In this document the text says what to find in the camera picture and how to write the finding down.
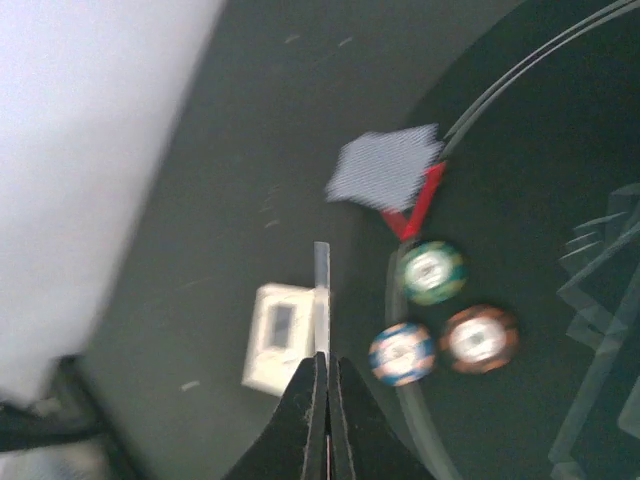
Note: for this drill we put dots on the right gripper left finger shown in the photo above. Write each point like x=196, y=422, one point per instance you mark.
x=293, y=444

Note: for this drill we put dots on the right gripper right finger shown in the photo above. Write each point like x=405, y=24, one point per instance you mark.
x=363, y=445

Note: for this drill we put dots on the blue chips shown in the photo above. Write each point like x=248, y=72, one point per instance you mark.
x=402, y=354

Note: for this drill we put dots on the red chips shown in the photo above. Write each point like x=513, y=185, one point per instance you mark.
x=479, y=339

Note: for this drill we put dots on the green chips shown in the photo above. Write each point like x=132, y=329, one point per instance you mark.
x=432, y=272

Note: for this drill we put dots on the single card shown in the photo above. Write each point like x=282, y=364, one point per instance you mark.
x=321, y=314

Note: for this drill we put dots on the red triangular all-in button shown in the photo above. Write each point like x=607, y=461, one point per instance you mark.
x=407, y=228

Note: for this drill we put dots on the dealt cards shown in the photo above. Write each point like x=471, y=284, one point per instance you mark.
x=384, y=171

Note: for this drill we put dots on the round black poker mat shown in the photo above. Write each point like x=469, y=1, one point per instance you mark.
x=541, y=194

